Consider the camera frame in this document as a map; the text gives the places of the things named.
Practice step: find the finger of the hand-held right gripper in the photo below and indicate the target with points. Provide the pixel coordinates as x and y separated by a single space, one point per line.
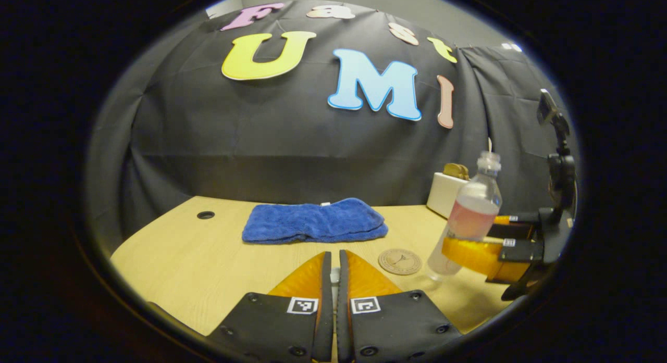
490 256
513 228

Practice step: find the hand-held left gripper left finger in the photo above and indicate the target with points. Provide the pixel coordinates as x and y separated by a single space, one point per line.
325 311

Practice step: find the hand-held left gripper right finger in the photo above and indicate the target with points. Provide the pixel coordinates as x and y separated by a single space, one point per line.
343 311

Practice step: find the white teacup lid blue print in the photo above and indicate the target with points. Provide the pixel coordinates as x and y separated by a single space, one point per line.
334 277

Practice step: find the clear water bottle pink label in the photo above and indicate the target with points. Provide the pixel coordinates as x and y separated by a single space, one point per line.
471 217

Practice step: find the round brown coaster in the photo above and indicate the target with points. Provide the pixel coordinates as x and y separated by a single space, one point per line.
400 261

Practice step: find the white toaster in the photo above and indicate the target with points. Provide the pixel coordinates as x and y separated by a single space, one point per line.
445 193

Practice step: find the brown toast slices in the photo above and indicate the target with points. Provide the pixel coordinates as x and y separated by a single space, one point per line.
456 171

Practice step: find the blue towel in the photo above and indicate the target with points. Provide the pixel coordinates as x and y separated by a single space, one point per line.
312 222

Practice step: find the black backdrop cloth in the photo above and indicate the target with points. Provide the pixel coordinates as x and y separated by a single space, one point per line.
260 139

